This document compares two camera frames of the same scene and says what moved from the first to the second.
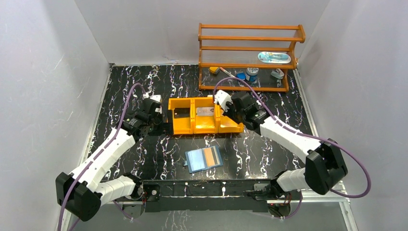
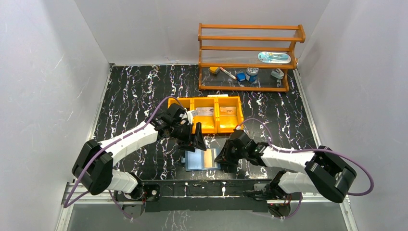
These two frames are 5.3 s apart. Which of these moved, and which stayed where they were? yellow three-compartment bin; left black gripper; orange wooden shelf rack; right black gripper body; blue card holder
Moved: left black gripper; right black gripper body
Stayed: yellow three-compartment bin; blue card holder; orange wooden shelf rack
